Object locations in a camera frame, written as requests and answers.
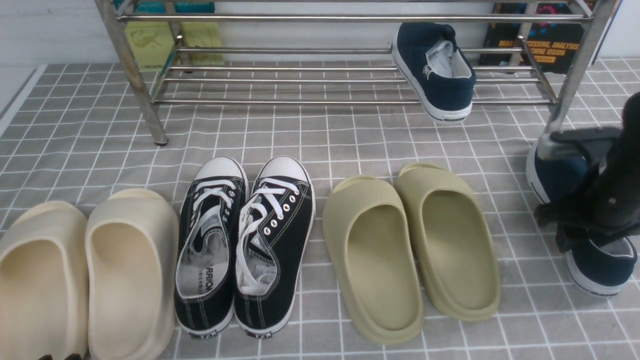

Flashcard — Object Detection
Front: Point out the olive green slipper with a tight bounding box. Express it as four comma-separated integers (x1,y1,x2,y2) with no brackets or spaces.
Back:
322,175,425,346
393,162,501,321

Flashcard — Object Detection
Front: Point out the olive green slipper right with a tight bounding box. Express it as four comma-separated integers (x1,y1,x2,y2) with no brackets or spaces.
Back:
393,162,501,321

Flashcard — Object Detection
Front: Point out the black machine vision book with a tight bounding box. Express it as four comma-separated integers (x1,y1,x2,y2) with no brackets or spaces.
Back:
478,2,585,75

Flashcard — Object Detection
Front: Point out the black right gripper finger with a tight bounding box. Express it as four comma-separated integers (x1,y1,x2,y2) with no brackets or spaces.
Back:
549,126,622,164

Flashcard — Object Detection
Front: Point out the cream slipper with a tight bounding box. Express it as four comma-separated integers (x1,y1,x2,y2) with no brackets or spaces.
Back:
0,200,89,360
85,188,179,360

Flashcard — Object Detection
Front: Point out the black canvas sneaker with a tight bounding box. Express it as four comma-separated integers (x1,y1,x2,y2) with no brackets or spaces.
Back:
174,156,249,339
234,156,316,338

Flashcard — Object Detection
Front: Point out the black canvas sneaker left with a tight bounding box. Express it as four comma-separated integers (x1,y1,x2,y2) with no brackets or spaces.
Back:
174,156,249,339

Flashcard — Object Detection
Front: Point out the green book behind rack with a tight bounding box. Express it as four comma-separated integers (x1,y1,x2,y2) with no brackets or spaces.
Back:
125,1,226,72

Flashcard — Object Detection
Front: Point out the olive green slipper left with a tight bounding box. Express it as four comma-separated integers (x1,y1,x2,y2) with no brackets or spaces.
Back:
322,175,425,346

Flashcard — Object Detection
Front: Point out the navy slip-on shoe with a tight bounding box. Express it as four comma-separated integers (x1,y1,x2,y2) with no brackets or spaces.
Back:
525,142,638,297
391,22,477,123

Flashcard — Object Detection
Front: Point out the black canvas sneaker right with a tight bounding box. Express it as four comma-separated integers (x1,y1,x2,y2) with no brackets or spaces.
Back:
234,156,316,338

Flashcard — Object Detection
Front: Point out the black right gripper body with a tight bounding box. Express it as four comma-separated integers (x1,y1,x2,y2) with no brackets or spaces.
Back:
534,93,640,253

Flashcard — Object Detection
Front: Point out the silver metal shoe rack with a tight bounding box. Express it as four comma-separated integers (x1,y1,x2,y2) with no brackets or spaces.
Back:
95,0,618,147

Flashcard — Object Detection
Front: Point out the cream slipper far left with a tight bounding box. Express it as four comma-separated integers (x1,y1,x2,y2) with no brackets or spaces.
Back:
0,200,89,360

